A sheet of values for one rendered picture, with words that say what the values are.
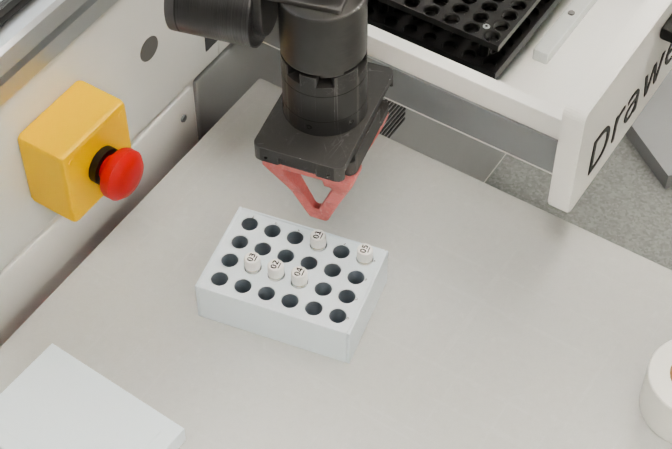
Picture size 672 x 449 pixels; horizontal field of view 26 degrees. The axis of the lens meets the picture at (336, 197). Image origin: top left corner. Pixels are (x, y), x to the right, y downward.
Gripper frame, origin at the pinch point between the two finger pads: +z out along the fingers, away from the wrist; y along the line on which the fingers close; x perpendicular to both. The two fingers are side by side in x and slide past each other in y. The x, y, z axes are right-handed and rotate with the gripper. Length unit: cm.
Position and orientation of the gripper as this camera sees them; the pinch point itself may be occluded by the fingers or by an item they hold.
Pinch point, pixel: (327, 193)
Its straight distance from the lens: 105.8
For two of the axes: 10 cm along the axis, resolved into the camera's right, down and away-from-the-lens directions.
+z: 0.1, 6.5, 7.6
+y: -3.7, 7.1, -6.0
